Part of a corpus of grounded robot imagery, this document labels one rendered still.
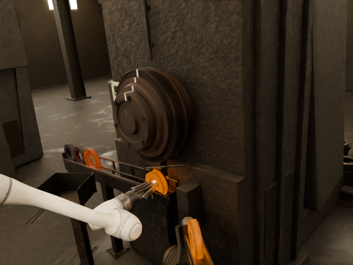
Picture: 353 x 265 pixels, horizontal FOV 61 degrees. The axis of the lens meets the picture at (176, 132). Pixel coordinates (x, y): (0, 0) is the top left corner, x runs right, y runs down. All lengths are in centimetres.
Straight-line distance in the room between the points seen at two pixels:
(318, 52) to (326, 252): 134
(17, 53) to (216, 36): 300
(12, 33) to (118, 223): 303
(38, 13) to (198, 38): 1082
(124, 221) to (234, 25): 89
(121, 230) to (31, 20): 1090
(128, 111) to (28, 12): 1060
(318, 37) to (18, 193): 155
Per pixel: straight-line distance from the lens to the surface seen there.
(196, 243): 120
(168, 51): 147
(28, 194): 126
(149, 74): 136
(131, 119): 139
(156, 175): 158
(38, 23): 1193
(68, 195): 201
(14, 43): 395
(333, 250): 243
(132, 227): 129
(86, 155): 226
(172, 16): 144
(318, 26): 176
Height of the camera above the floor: 150
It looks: 19 degrees down
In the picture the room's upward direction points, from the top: 5 degrees counter-clockwise
